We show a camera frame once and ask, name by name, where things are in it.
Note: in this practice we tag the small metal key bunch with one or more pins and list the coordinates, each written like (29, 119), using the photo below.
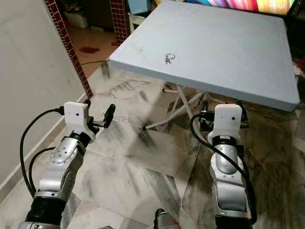
(169, 57)

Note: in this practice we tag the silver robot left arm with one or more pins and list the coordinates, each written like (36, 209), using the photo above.
(59, 167)

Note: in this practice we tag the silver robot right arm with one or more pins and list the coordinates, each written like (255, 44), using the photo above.
(228, 181)

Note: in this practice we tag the small red floor mat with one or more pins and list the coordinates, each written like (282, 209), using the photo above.
(89, 49)

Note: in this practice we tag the grey folding table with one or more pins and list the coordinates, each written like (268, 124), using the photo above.
(209, 47)

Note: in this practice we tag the red brick tile pillar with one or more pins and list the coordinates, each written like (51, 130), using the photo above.
(119, 21)

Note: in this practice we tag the white chair with blue seat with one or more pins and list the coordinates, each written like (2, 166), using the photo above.
(138, 5)

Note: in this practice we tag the colourful striped screen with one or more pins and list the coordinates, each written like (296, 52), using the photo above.
(243, 4)

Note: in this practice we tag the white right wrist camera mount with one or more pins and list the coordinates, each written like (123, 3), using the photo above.
(228, 119)

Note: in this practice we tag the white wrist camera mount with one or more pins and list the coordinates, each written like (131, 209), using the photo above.
(75, 117)
(228, 119)

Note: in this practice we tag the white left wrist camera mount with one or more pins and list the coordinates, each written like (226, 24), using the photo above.
(75, 117)

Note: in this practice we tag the red brick tile wall edge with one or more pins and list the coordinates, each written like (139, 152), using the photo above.
(69, 47)

